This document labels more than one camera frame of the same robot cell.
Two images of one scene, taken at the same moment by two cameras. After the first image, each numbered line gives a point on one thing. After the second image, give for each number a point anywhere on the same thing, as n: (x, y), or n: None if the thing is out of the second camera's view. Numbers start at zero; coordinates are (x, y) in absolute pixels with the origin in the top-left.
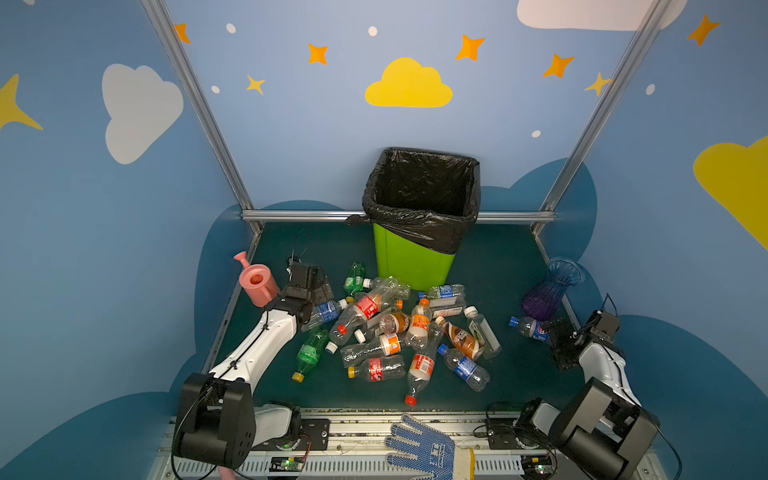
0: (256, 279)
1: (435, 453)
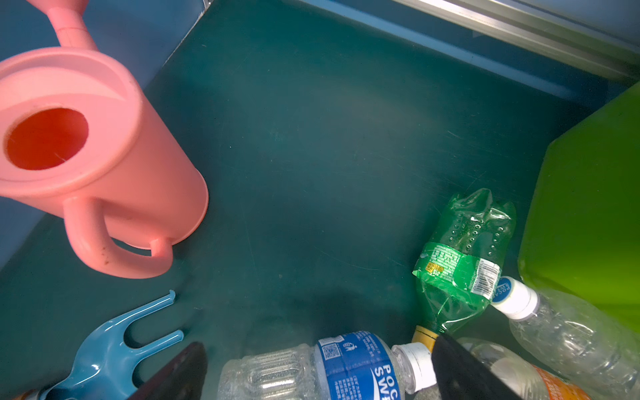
0: (74, 134)
1: None
